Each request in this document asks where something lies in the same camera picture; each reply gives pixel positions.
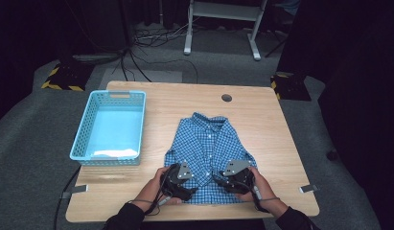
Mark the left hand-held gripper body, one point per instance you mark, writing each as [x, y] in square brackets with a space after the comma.
[177, 179]

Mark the black yellow striped base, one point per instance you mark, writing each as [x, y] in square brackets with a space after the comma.
[290, 87]
[65, 78]

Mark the blue checked shirt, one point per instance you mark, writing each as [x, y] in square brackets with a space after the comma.
[204, 143]

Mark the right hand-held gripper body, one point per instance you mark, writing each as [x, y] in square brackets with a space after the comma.
[239, 167]

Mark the light blue plastic basket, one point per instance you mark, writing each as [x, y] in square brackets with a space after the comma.
[116, 127]

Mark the small black round object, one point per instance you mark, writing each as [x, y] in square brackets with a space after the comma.
[332, 155]

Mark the grey tape strip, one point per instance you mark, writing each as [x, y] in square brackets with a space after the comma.
[77, 190]
[309, 188]

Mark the person's left hand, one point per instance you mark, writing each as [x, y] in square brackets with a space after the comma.
[150, 193]

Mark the blue fabric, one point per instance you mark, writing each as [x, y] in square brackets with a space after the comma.
[289, 6]

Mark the white metal stand frame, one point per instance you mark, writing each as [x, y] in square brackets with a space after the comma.
[225, 11]

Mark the person's right hand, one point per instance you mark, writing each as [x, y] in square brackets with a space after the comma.
[263, 191]

